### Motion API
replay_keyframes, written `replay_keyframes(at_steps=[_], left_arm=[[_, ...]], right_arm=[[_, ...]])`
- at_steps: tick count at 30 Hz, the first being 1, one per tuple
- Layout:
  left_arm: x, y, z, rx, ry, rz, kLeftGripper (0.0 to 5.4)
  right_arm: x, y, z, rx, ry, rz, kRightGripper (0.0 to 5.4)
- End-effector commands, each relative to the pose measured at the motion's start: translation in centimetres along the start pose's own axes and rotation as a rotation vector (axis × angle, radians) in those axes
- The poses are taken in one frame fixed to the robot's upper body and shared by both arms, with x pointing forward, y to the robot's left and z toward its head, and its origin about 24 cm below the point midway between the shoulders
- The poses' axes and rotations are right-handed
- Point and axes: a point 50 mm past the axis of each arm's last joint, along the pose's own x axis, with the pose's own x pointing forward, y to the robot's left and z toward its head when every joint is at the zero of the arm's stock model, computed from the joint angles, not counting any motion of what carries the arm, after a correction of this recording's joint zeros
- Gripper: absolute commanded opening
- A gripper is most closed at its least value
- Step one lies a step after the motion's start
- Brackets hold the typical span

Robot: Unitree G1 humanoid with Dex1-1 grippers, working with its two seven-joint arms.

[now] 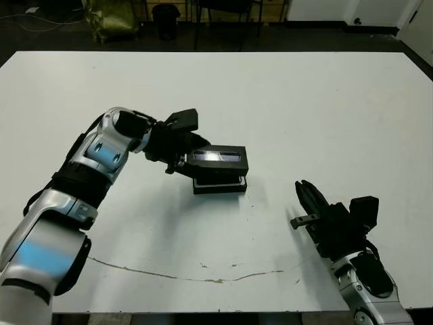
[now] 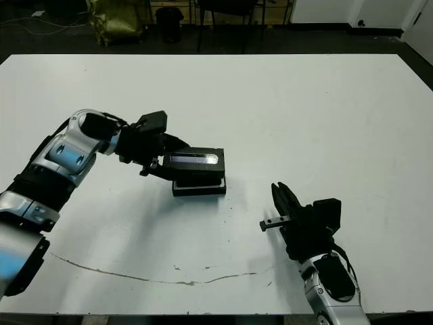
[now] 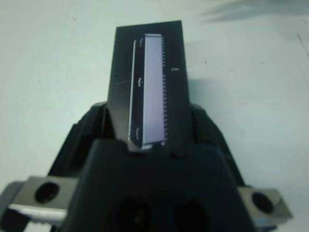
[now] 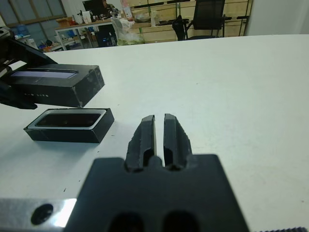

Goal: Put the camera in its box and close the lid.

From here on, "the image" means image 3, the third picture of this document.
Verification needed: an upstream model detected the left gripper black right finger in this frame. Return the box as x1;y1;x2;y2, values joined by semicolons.
190;102;247;189

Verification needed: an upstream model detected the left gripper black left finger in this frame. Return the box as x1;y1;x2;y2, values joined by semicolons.
47;101;117;180

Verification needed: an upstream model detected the black box lid camera print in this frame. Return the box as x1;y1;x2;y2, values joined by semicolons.
106;19;194;155

